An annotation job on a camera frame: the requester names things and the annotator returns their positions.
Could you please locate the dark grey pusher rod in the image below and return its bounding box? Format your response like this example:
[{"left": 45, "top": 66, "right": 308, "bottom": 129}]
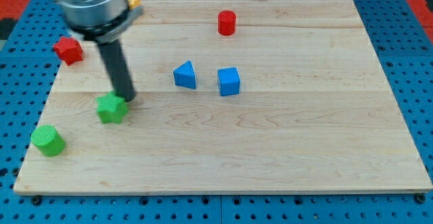
[{"left": 97, "top": 39, "right": 136, "bottom": 102}]

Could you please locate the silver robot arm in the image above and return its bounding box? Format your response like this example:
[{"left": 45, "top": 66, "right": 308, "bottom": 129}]
[{"left": 54, "top": 0, "right": 143, "bottom": 102}]

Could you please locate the wooden board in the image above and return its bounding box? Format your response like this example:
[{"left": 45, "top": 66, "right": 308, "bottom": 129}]
[{"left": 14, "top": 0, "right": 432, "bottom": 196}]

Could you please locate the green star block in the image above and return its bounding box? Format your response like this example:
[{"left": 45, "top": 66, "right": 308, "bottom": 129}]
[{"left": 96, "top": 91, "right": 129, "bottom": 124}]

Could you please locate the red star block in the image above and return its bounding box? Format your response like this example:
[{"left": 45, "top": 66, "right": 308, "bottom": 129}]
[{"left": 53, "top": 37, "right": 83, "bottom": 66}]

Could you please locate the yellow block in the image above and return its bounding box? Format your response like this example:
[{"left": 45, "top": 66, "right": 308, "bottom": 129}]
[{"left": 127, "top": 0, "right": 141, "bottom": 10}]

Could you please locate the blue triangular block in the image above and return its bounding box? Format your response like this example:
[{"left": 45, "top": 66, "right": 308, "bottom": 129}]
[{"left": 173, "top": 61, "right": 196, "bottom": 89}]

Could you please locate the green cylinder block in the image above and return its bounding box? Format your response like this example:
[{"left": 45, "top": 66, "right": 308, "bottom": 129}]
[{"left": 30, "top": 125, "right": 66, "bottom": 157}]

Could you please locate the blue cube block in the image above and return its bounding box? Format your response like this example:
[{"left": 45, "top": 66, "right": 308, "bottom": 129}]
[{"left": 217, "top": 67, "right": 241, "bottom": 96}]

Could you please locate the red cylinder block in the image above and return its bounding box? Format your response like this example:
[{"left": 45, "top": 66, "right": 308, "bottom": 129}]
[{"left": 217, "top": 10, "right": 237, "bottom": 36}]

